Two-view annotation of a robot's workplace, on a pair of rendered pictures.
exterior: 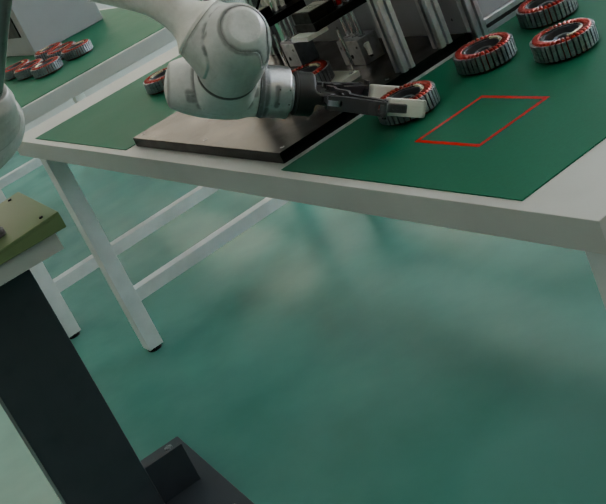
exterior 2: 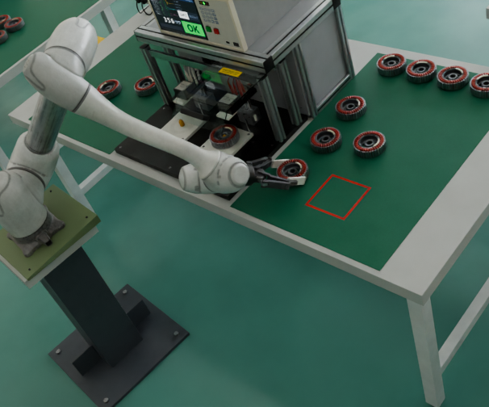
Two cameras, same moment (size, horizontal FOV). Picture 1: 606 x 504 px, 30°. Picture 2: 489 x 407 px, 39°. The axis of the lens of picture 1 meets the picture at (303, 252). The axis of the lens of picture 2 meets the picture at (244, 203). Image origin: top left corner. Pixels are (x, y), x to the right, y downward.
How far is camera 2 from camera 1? 103 cm
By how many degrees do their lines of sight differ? 22
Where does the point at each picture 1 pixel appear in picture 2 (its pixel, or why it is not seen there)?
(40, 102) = (7, 73)
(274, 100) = not seen: hidden behind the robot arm
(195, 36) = (213, 175)
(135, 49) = not seen: hidden behind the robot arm
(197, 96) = (201, 189)
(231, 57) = (233, 189)
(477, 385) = (290, 262)
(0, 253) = (69, 241)
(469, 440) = (294, 296)
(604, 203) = (421, 283)
